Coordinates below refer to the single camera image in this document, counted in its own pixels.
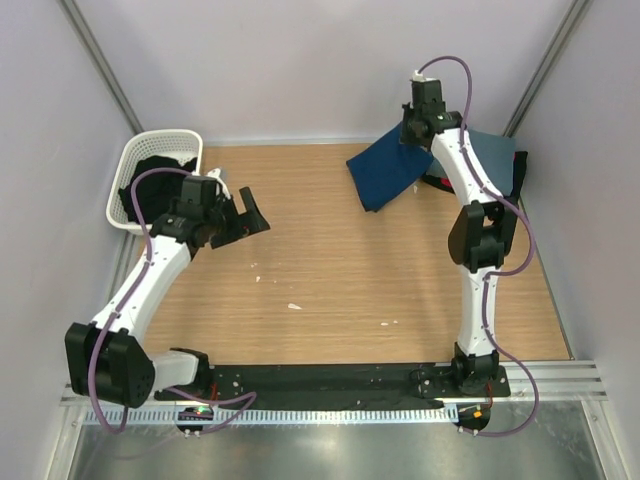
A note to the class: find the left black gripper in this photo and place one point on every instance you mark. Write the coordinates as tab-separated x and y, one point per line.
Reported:
255	222

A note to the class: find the black t-shirt in basket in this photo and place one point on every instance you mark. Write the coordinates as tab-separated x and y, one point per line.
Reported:
155	192

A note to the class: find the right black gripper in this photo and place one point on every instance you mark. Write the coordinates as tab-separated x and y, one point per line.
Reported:
405	137

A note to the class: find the folded black t-shirt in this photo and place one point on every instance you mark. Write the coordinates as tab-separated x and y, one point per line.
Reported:
519	174

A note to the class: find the blue mickey t-shirt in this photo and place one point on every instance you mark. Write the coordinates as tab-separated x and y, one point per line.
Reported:
386	169

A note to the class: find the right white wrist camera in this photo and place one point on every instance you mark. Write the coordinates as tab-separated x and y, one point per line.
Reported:
420	77

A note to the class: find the white plastic laundry basket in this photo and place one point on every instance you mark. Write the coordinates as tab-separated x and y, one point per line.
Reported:
182	145

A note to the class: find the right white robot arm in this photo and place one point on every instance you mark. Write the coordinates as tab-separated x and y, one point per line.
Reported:
480	238

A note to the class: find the aluminium frame rail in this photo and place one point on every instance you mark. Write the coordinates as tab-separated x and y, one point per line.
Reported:
555	380

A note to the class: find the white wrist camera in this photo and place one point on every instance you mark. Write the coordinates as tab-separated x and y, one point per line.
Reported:
420	77
220	177

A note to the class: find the white slotted cable duct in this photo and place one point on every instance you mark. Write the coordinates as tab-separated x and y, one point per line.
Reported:
184	415

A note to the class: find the folded grey t-shirt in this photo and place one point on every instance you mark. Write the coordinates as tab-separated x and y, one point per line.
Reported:
496	155

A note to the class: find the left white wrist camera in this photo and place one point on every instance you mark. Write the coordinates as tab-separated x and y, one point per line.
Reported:
220	177

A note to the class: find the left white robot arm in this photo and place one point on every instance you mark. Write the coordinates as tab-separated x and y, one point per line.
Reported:
106	358

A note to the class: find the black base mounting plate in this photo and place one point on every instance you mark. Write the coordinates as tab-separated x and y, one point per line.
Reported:
341	387

